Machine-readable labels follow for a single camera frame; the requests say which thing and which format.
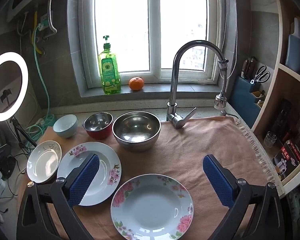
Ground white ring light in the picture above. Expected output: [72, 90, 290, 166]
[0, 52, 29, 122]

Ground dark bottle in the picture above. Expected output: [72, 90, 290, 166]
[272, 99, 292, 140]

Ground light blue ceramic bowl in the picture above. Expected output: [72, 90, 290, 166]
[53, 114, 78, 139]

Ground white cutting board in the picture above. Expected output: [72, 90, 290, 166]
[290, 17, 300, 45]

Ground pink blossom white plate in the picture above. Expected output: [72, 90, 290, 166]
[57, 142, 122, 207]

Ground yellow hose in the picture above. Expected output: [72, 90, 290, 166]
[31, 11, 43, 55]

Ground chrome faucet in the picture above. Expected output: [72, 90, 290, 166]
[167, 40, 229, 129]

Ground blue knife block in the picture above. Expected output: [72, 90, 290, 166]
[234, 76, 265, 129]

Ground black device with cables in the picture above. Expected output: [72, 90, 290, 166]
[0, 144, 15, 178]

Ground red and black box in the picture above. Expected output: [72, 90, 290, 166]
[272, 140, 300, 180]

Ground black handled scissors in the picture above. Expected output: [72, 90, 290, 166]
[250, 65, 271, 84]

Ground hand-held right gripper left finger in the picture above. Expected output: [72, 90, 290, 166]
[17, 152, 100, 240]

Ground large steel bowl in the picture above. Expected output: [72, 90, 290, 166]
[112, 111, 162, 153]

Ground teal cable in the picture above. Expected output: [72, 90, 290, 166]
[25, 34, 55, 140]

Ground red steel bowl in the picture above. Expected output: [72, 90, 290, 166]
[83, 112, 114, 140]

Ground clear glass cups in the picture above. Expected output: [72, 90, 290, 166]
[264, 131, 278, 149]

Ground metal flexible hose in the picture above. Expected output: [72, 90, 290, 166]
[47, 0, 57, 34]

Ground green dish soap bottle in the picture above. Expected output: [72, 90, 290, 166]
[98, 35, 121, 95]

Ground orange tangerine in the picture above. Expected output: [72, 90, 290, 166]
[129, 77, 145, 91]

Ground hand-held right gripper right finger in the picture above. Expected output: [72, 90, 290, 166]
[202, 154, 285, 240]

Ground black tripod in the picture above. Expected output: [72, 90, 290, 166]
[9, 116, 38, 153]

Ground blue cutting board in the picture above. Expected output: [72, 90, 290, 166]
[285, 34, 300, 73]

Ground black phone clamp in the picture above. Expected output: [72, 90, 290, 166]
[0, 89, 12, 108]

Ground peach towel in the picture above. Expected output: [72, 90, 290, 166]
[16, 116, 278, 240]

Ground flexible faucet sprayer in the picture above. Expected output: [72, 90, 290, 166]
[213, 59, 230, 110]

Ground wooden handled knife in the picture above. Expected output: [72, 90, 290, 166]
[249, 56, 257, 75]
[241, 59, 250, 79]

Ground grey leaf white plate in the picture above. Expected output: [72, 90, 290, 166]
[26, 140, 62, 183]

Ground wooden shelf unit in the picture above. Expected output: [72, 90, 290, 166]
[250, 0, 300, 195]

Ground white framed window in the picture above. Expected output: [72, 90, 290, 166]
[67, 0, 237, 98]

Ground rose print white plate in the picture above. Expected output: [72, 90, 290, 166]
[110, 174, 194, 240]

